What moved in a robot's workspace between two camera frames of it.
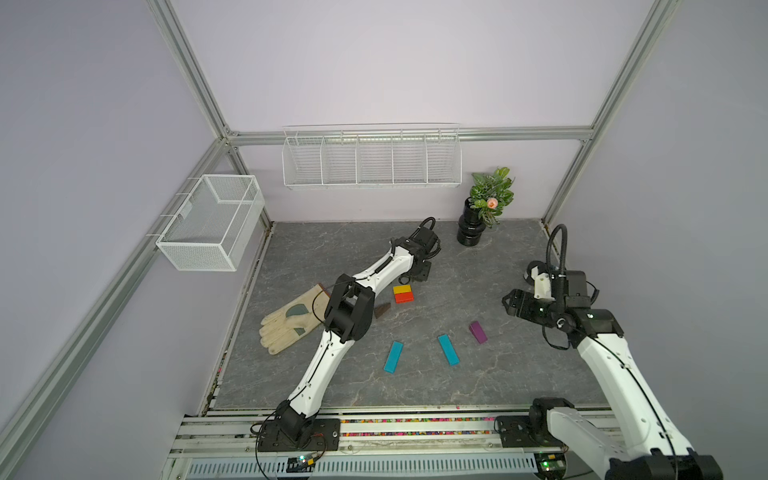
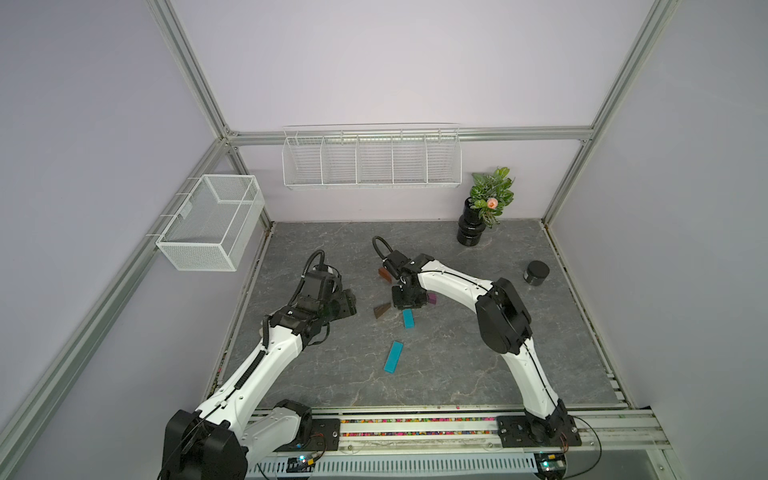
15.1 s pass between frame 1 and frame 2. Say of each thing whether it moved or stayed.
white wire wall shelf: stayed
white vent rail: stayed
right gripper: moved
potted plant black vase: stayed
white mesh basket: stayed
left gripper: moved
